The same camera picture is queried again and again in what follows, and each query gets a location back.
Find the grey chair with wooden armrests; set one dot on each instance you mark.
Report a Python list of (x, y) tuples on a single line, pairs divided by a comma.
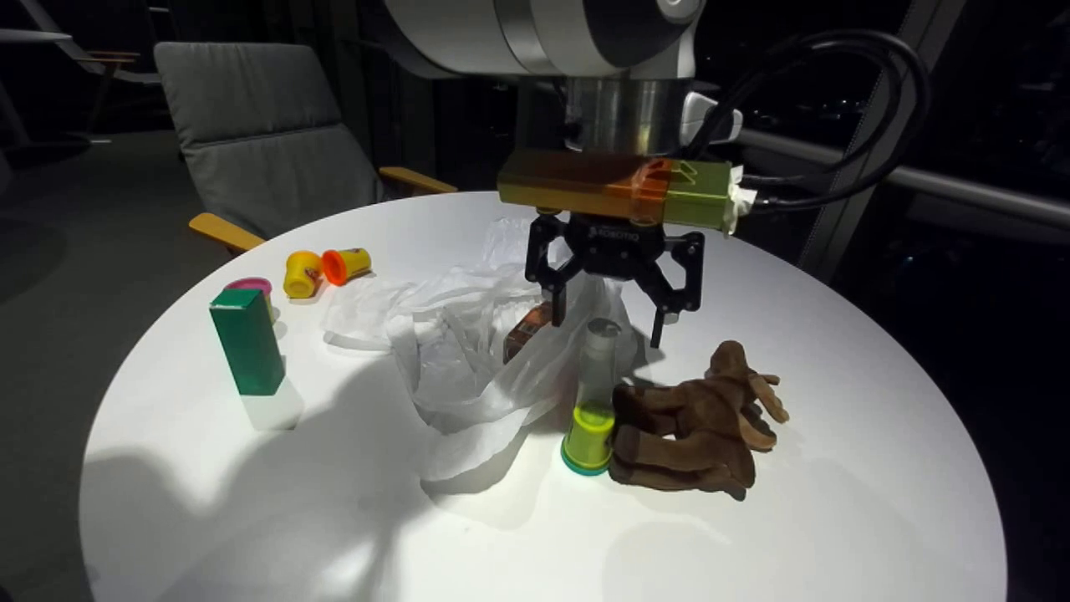
[(270, 136)]

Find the orange spice bottle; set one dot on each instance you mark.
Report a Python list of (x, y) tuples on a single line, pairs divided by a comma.
[(521, 332)]

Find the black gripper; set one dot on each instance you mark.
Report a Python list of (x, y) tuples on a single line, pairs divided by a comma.
[(614, 241)]

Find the dark background chair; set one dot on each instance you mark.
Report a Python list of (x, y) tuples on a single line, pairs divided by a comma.
[(79, 51)]

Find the lime green small bottle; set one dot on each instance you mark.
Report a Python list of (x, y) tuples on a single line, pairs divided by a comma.
[(588, 438)]

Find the small red toy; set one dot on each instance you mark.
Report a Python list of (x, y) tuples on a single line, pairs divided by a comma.
[(339, 266)]

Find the brown plush moose toy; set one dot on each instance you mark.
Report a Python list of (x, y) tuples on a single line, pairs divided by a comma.
[(691, 438)]

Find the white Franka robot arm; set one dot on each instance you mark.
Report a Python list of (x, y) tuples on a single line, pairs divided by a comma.
[(536, 35)]

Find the metal window railing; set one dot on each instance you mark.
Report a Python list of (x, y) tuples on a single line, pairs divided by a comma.
[(981, 192)]

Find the yellow-green wrist camera box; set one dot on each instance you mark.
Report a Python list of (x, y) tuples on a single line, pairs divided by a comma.
[(604, 187)]

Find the green cardboard box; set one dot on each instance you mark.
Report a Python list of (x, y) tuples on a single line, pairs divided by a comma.
[(250, 345)]

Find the play dough tub pink lid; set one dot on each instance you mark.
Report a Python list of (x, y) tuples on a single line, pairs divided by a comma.
[(252, 284)]

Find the metal window post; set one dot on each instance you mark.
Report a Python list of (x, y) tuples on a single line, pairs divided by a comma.
[(939, 20)]

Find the white plastic bag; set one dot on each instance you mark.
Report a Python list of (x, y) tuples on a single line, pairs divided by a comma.
[(469, 369)]

